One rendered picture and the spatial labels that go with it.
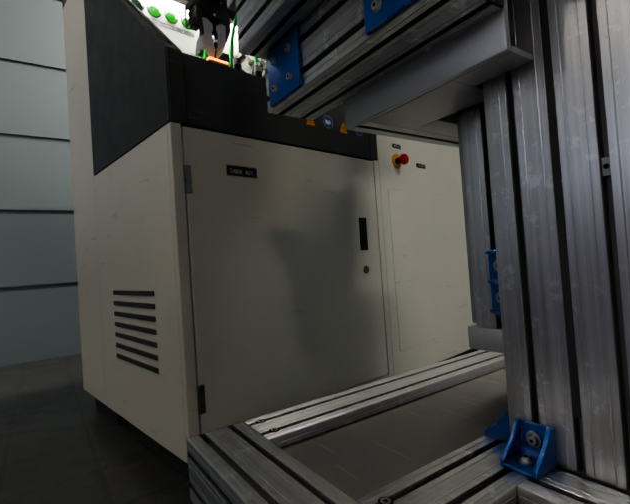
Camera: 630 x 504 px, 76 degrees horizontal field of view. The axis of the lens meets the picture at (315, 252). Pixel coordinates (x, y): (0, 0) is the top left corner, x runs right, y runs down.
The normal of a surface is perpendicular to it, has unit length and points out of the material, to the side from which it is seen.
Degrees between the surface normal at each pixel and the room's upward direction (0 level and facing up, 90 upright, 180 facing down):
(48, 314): 90
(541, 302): 90
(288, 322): 90
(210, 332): 90
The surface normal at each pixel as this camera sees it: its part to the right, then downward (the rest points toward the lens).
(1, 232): 0.56, -0.06
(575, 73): -0.83, 0.04
